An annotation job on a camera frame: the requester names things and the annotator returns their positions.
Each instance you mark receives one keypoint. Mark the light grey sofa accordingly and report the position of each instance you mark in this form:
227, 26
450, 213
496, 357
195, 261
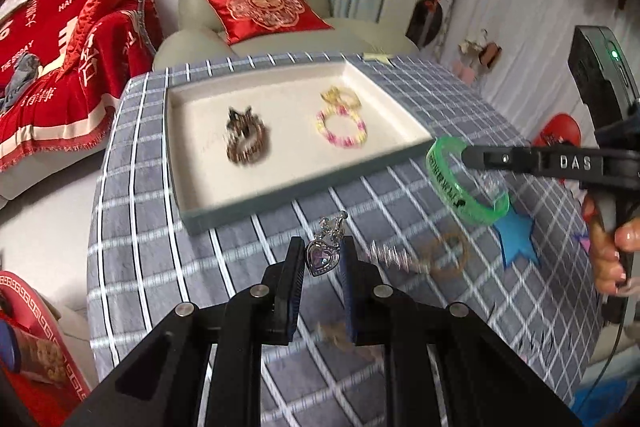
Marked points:
60, 177

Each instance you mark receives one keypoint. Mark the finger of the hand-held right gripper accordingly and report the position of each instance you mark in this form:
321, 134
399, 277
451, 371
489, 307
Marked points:
500, 157

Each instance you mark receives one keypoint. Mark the yellow star sticker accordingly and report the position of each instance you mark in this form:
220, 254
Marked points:
377, 57

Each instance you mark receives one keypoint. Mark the green translucent bangle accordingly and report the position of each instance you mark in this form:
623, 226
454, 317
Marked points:
445, 182

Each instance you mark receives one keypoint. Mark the red balloon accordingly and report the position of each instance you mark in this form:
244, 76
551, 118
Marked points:
557, 132

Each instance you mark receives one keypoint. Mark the red printed sofa blanket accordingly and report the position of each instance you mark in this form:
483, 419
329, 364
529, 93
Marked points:
50, 107

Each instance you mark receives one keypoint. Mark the red satin cushion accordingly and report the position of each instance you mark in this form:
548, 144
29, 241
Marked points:
80, 27

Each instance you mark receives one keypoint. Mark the red round patterned tray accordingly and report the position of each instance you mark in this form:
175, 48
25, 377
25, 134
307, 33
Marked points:
55, 322

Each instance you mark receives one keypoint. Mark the jar with blue lid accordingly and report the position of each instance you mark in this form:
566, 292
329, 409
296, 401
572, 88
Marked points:
35, 357

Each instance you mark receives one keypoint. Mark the blue star sticker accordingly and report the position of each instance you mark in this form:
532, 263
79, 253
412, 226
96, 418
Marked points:
517, 237

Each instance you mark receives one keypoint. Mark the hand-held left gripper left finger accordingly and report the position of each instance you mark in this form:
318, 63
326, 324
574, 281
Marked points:
295, 287

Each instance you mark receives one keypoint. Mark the grey tray with white inside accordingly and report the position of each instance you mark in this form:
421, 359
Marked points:
295, 122

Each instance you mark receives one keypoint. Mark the red embroidered cushion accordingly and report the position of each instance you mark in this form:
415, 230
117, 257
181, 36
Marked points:
265, 9

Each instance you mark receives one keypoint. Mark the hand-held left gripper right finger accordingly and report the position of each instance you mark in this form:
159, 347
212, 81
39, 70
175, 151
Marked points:
350, 292

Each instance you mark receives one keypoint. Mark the hanging wall ornaments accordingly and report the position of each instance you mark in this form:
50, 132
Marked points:
482, 52

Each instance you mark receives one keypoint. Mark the person's right hand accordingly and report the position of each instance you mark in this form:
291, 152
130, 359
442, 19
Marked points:
605, 257

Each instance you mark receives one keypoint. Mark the black hair clip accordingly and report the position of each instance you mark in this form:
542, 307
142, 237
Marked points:
239, 119

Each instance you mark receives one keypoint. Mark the grey clothes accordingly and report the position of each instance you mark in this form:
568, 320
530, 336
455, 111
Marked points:
20, 79

